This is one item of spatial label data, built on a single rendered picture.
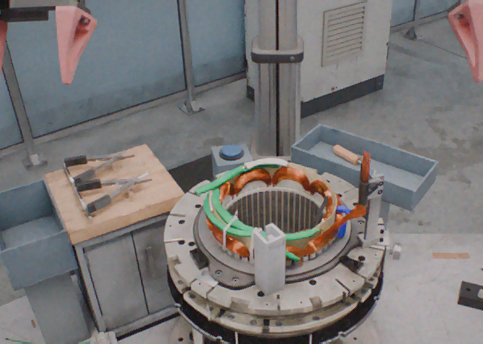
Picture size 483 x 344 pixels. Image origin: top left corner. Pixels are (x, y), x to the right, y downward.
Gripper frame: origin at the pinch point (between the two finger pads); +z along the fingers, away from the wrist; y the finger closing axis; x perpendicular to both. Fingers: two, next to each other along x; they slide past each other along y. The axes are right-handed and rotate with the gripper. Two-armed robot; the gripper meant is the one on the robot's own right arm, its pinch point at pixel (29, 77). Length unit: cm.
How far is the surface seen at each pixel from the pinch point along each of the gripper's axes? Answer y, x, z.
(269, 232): 25.1, 10.8, 17.8
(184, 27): -31, 257, -55
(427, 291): 56, 55, 37
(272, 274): 25.6, 10.9, 23.0
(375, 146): 44, 50, 8
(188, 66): -31, 269, -35
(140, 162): 0.6, 43.2, 11.1
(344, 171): 37, 43, 12
